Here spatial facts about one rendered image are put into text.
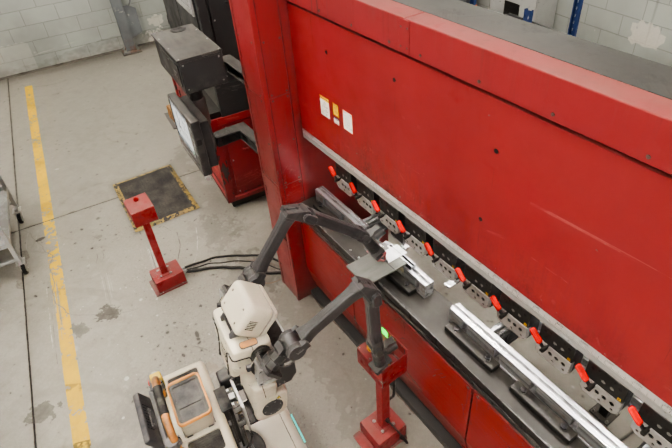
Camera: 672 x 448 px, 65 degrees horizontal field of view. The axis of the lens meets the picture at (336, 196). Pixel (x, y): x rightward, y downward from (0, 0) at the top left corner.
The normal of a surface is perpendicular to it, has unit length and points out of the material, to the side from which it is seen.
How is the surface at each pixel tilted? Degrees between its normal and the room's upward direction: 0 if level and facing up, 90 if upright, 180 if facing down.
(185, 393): 0
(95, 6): 90
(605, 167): 90
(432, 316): 0
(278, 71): 90
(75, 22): 90
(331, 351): 0
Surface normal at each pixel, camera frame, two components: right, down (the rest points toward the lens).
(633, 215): -0.83, 0.39
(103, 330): -0.07, -0.79
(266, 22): 0.56, 0.47
